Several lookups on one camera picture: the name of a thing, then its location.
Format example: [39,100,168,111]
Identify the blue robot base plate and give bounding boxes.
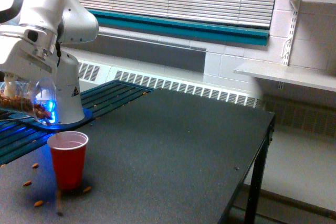
[17,108,93,132]

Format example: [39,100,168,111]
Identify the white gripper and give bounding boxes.
[1,36,57,97]

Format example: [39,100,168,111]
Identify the falling nut streak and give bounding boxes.
[56,190,63,217]

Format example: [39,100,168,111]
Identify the red plastic cup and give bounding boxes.
[47,131,89,191]

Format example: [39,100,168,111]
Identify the black table leg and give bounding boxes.
[244,119,275,223]

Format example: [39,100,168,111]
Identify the white lower wall shelf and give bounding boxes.
[234,61,335,92]

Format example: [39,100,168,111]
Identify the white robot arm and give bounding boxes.
[1,0,99,125]

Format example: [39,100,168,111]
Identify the white shelf bracket rail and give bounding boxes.
[281,0,300,66]

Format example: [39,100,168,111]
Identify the white baseboard radiator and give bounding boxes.
[71,49,265,108]

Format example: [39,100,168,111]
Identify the clear cup of nuts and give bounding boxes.
[1,78,56,125]

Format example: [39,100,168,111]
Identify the black cables at base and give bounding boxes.
[0,111,29,123]

